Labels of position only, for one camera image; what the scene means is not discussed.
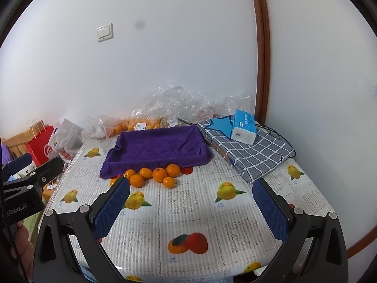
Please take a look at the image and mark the orange mandarin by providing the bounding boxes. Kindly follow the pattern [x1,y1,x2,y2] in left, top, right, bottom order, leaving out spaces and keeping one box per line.
[152,167,168,183]
[129,174,145,188]
[166,164,181,178]
[162,176,176,188]
[139,167,153,179]

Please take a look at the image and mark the large oval orange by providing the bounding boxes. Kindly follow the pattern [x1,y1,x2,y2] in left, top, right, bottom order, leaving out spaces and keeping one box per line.
[123,169,137,179]

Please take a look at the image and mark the person's left hand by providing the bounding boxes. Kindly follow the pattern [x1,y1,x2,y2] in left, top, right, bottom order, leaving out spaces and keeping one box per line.
[14,221,34,282]

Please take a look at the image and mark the red paper shopping bag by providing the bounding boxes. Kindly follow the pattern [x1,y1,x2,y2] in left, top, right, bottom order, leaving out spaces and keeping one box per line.
[26,120,54,167]

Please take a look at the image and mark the grey checked folded cloth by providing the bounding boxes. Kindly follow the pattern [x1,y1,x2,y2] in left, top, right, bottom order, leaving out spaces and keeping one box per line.
[197,120,296,184]

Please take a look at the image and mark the white plastic bag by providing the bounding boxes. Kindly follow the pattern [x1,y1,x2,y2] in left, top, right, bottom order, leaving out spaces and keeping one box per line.
[49,118,83,162]

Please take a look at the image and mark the purple towel lined tray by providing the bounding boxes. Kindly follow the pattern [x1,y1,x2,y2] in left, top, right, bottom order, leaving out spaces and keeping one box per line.
[100,125,212,179]

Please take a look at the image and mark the bag of small oranges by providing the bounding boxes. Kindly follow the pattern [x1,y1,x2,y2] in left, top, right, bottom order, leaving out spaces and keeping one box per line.
[98,114,180,138]

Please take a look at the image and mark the blue tissue pack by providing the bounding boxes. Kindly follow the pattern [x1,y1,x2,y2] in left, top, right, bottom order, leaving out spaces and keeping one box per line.
[231,109,257,145]

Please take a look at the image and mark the clear crumpled plastic bag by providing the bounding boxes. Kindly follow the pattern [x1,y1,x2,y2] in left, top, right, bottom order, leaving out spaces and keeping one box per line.
[131,85,254,127]

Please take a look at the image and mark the black cable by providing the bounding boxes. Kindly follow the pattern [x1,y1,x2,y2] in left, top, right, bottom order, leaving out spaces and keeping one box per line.
[255,125,297,163]

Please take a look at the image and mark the white wall switch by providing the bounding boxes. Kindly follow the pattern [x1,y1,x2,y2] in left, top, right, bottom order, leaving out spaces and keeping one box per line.
[96,23,114,42]

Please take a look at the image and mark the brown wooden door frame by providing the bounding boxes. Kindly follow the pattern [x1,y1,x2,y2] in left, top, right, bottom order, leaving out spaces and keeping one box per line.
[253,0,271,125]

